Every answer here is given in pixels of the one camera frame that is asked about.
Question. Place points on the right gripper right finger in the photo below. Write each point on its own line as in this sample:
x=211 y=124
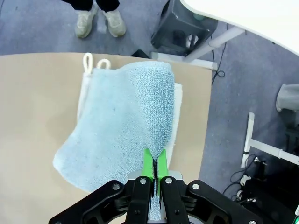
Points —
x=172 y=198

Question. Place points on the light grey bin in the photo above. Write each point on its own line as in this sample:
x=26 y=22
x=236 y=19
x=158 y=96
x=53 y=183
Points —
x=288 y=98

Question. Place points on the person's left white sneaker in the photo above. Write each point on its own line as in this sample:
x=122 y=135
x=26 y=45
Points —
x=115 y=23

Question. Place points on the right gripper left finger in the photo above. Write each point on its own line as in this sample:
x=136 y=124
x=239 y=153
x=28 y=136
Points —
x=137 y=198

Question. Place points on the black floor equipment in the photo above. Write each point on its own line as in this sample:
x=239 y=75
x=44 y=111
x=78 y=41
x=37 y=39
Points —
x=275 y=186

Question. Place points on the white terry towel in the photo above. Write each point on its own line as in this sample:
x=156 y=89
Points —
x=84 y=98

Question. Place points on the dark grey plastic stool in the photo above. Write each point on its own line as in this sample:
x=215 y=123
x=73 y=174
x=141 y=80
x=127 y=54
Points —
x=177 y=23

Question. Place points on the white side table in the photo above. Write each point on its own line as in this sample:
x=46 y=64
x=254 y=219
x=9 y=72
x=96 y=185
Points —
x=245 y=14

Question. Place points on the light blue terry towel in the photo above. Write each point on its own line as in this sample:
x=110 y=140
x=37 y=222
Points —
x=112 y=121

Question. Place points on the white desk leg frame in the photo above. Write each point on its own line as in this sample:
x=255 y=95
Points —
x=251 y=130

